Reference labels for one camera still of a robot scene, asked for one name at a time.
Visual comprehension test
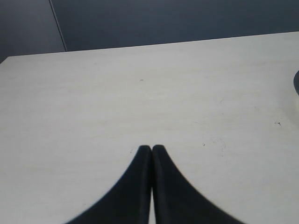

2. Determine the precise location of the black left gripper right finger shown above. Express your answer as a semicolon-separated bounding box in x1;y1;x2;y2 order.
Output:
152;145;242;224

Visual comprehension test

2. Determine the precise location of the stainless steel bowl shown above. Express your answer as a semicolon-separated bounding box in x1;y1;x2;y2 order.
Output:
293;71;299;95

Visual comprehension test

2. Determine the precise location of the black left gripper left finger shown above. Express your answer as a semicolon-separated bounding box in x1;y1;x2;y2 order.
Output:
68;145;152;224

